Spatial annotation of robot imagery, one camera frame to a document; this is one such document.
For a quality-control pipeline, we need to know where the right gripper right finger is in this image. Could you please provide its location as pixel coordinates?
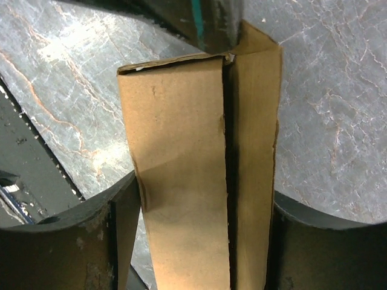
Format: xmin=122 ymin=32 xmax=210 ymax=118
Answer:
xmin=265 ymin=192 xmax=386 ymax=290

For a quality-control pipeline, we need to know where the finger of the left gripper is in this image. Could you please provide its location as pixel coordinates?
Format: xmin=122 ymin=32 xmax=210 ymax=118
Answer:
xmin=69 ymin=0 xmax=243 ymax=54

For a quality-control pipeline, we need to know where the brown cardboard box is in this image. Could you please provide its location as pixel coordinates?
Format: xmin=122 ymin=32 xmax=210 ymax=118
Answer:
xmin=117 ymin=21 xmax=282 ymax=289

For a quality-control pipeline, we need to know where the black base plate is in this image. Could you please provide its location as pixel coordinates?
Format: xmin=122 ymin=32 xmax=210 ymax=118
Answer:
xmin=1 ymin=82 xmax=85 ymax=227

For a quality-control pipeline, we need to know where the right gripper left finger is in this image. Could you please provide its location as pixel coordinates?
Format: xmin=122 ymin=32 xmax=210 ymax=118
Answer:
xmin=1 ymin=173 xmax=141 ymax=289

